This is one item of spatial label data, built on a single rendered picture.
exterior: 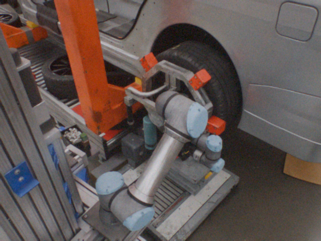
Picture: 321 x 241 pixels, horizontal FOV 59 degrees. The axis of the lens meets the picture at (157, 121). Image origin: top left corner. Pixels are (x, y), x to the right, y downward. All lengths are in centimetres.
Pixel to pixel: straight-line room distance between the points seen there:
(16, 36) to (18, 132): 286
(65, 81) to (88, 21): 128
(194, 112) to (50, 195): 62
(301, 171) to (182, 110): 189
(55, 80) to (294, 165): 237
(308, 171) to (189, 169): 108
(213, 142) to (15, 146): 84
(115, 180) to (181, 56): 87
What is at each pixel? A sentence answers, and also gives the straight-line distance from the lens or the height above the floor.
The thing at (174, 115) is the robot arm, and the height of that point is 130.
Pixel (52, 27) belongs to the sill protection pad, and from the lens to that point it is 329.
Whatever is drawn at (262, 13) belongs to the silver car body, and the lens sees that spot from 151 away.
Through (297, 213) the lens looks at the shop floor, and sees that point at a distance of 251.
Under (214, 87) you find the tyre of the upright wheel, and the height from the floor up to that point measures 106.
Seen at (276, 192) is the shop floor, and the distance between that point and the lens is 257.
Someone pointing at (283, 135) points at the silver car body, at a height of 85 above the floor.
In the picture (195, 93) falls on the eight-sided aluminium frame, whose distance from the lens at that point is 163.
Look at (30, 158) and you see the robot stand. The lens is 104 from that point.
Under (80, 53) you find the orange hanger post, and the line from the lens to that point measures 180.
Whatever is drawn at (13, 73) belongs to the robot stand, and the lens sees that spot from 89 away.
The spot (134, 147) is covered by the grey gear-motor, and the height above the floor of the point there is 40.
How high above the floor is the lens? 195
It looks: 40 degrees down
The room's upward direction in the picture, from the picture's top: 2 degrees counter-clockwise
